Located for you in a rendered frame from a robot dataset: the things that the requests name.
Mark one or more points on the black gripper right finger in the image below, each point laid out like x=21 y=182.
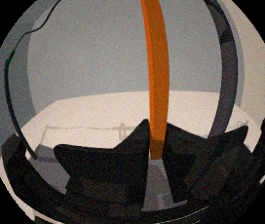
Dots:
x=187 y=156

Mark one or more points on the orange handle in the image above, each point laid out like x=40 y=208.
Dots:
x=158 y=62

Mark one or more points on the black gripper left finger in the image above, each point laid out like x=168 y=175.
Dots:
x=127 y=163

